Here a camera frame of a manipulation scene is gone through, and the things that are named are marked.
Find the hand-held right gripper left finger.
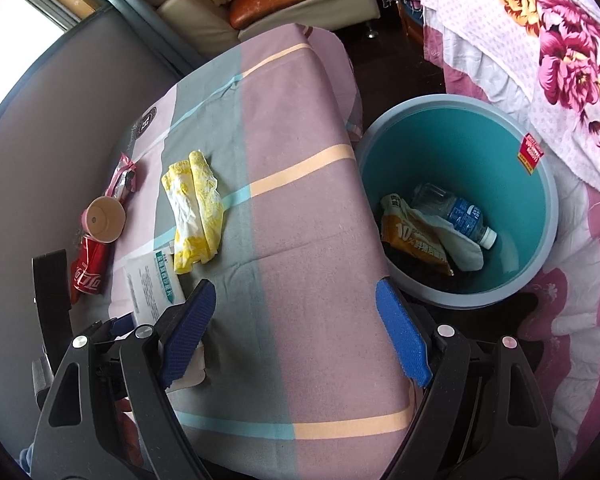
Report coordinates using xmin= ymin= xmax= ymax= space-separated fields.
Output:
xmin=30 ymin=279 xmax=217 ymax=480

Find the clear plastic water bottle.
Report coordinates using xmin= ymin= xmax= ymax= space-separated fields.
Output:
xmin=411 ymin=182 xmax=498 ymax=250

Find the pink snack wrapper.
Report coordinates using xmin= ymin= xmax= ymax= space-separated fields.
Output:
xmin=105 ymin=152 xmax=138 ymax=201

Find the white tissue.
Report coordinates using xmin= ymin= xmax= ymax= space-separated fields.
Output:
xmin=407 ymin=205 xmax=486 ymax=273

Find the window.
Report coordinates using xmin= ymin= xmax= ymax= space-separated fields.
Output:
xmin=0 ymin=0 xmax=101 ymax=126

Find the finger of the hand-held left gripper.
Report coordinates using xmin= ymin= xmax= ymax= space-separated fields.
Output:
xmin=77 ymin=312 xmax=136 ymax=341

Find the blue grey curtain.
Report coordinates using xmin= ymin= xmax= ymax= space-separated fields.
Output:
xmin=45 ymin=0 xmax=211 ymax=76

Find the white paper scrap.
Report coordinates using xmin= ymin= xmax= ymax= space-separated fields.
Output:
xmin=170 ymin=340 xmax=208 ymax=391

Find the teal plastic bin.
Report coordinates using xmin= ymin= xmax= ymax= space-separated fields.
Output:
xmin=355 ymin=94 xmax=561 ymax=310

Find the pink white bed skirt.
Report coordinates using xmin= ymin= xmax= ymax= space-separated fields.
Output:
xmin=422 ymin=5 xmax=600 ymax=456

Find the grey partition board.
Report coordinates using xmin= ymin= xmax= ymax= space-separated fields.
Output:
xmin=0 ymin=7 xmax=186 ymax=311

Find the red soda can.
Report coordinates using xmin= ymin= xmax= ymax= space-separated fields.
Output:
xmin=69 ymin=234 xmax=112 ymax=306

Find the yellow white napkin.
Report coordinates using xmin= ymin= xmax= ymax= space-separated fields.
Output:
xmin=160 ymin=149 xmax=226 ymax=276

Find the cream leather sofa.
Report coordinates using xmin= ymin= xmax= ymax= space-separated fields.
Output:
xmin=134 ymin=0 xmax=383 ymax=56

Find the pink paper cup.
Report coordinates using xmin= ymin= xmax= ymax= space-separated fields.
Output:
xmin=81 ymin=196 xmax=127 ymax=245

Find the yellow orange snack bag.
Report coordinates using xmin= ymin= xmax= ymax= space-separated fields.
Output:
xmin=380 ymin=192 xmax=455 ymax=277

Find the white paper packet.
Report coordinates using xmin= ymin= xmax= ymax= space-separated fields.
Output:
xmin=122 ymin=245 xmax=188 ymax=331

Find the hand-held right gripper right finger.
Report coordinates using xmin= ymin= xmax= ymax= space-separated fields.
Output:
xmin=375 ymin=276 xmax=561 ymax=480

